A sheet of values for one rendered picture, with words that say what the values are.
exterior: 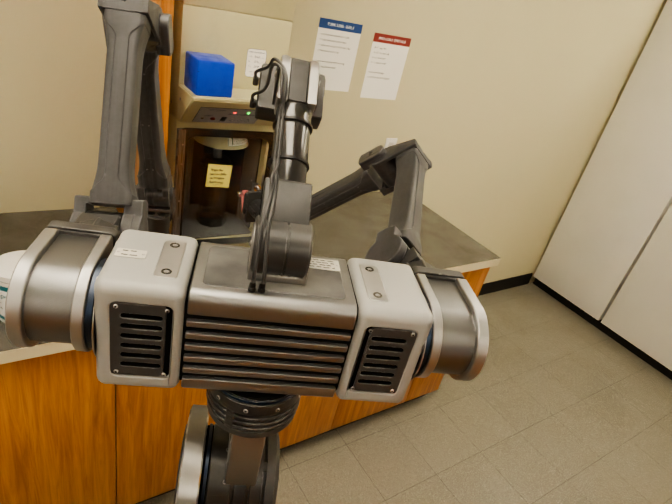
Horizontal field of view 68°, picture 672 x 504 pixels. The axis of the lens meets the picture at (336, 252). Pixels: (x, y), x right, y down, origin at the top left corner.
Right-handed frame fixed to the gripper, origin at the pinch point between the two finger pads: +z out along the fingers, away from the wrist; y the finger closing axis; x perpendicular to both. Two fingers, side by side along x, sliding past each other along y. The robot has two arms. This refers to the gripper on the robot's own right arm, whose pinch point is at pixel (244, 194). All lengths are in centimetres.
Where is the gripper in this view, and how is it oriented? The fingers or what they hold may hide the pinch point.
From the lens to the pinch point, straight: 160.5
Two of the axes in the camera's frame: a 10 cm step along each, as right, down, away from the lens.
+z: -5.3, -5.2, 6.7
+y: 2.1, -8.5, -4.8
